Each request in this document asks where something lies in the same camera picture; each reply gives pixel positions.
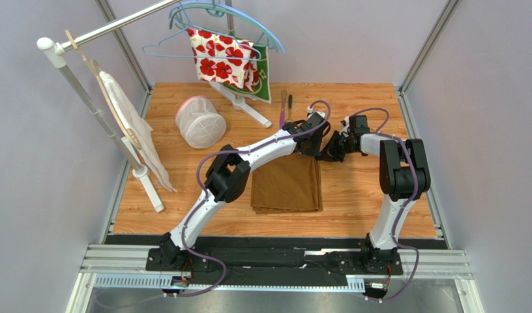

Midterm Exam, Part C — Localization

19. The brown cloth napkin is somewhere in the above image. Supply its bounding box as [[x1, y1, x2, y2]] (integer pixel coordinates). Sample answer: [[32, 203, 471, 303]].
[[250, 153, 323, 214]]

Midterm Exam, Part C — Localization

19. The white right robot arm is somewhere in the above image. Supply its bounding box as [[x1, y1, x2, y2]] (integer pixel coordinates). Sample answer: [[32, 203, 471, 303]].
[[317, 115, 431, 273]]

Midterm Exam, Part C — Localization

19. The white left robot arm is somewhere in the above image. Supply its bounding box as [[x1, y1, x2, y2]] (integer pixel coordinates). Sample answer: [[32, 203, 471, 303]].
[[145, 108, 330, 271]]

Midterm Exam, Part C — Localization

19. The green patterned cloth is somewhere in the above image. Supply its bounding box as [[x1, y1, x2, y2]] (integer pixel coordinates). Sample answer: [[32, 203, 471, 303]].
[[220, 44, 271, 103]]

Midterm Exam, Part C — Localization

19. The red floral cloth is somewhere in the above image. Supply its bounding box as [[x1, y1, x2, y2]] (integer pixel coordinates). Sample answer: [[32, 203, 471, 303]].
[[186, 28, 258, 91]]

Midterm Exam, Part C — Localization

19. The white mesh laundry basket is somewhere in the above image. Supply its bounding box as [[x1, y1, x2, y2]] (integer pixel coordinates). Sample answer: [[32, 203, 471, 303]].
[[175, 95, 227, 149]]

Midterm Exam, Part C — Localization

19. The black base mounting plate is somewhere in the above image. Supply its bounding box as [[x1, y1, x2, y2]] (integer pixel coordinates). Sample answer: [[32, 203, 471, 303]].
[[159, 236, 404, 286]]

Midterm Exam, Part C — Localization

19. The teal plastic hanger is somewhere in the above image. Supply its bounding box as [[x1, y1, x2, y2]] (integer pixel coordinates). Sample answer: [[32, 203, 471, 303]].
[[168, 0, 276, 49]]

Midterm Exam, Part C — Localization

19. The white mesh garment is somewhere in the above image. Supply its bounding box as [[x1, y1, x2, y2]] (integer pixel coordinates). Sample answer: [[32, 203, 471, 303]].
[[99, 71, 177, 192]]

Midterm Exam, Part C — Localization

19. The blue plastic hanger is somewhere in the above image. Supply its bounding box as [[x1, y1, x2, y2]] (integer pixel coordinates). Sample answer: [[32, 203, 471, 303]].
[[172, 0, 288, 55]]

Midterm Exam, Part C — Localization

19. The wooden hanger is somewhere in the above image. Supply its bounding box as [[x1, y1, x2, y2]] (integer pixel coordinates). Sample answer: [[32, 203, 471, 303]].
[[65, 29, 140, 150]]

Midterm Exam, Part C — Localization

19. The white clothes rack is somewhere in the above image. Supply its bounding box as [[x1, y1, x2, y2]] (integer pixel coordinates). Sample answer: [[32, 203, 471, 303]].
[[37, 1, 286, 213]]

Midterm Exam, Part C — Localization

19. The gold spoon black handle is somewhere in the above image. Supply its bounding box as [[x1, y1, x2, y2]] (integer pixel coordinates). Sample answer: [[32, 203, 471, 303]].
[[285, 95, 293, 124]]

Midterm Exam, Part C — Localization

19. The purple handled knife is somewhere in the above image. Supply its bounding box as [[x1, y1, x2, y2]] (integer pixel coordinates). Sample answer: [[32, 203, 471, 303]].
[[279, 89, 288, 128]]

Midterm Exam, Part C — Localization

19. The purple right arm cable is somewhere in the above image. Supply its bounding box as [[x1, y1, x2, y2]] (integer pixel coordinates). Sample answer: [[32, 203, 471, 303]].
[[348, 107, 421, 303]]

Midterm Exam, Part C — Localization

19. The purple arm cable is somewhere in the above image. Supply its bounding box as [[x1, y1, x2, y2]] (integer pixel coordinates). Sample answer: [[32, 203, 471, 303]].
[[348, 107, 421, 303], [175, 100, 332, 298]]

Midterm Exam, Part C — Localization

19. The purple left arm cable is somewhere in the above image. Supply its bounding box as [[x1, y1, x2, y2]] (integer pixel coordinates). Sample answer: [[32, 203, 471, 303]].
[[175, 100, 332, 298]]

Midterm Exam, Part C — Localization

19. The light blue wire hanger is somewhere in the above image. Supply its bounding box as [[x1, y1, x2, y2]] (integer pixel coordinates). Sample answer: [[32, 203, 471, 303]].
[[141, 25, 263, 63]]

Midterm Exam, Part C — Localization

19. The aluminium frame rail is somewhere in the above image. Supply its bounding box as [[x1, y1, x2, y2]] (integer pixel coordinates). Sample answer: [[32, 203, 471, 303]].
[[80, 245, 473, 292]]

